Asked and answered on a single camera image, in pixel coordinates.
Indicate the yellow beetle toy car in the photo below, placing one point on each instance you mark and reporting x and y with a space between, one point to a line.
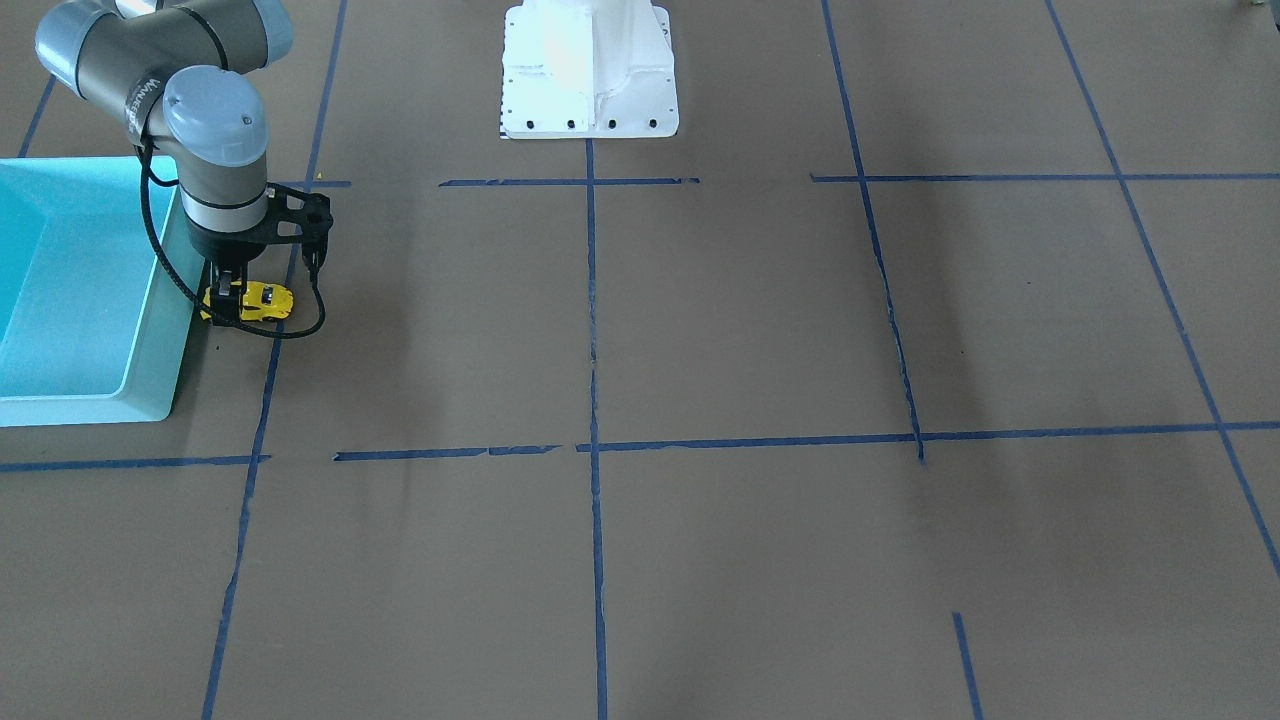
262 302

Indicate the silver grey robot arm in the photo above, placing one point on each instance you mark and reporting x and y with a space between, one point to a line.
175 73

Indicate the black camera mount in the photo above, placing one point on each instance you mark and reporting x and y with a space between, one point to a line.
298 217

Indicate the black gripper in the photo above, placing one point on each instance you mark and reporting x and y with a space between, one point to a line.
226 246

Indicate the turquoise plastic bin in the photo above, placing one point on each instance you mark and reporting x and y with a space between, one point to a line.
94 330

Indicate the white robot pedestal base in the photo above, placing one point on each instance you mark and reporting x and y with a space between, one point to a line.
588 69

